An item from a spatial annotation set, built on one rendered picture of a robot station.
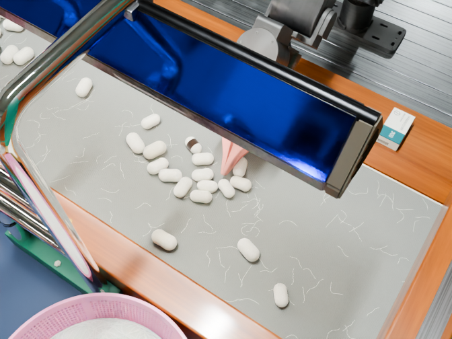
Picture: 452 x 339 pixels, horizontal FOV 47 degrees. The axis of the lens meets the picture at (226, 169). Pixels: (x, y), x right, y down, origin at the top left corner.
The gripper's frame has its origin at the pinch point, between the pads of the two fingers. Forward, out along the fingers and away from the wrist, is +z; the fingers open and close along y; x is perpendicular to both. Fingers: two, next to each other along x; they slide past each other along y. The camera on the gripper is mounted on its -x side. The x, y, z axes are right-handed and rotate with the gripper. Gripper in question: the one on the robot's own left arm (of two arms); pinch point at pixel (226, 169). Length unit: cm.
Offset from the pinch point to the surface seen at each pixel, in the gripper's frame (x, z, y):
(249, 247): -5.8, 6.4, 9.5
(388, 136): 8.9, -14.2, 18.0
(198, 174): -1.8, 2.3, -2.9
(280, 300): -8.2, 9.7, 16.6
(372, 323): -4.0, 7.5, 28.0
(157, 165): -3.2, 3.8, -8.9
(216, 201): -1.4, 4.6, 1.3
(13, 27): 3.1, -2.9, -48.2
